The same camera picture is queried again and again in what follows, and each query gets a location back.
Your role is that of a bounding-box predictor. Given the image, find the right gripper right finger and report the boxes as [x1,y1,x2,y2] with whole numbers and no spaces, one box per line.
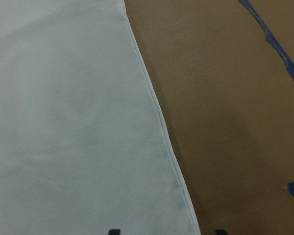
[214,229,226,235]

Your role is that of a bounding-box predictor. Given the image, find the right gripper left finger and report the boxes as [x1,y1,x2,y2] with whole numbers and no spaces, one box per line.
[108,229,120,235]

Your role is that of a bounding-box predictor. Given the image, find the light blue t-shirt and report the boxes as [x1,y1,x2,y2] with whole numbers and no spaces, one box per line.
[0,0,200,235]

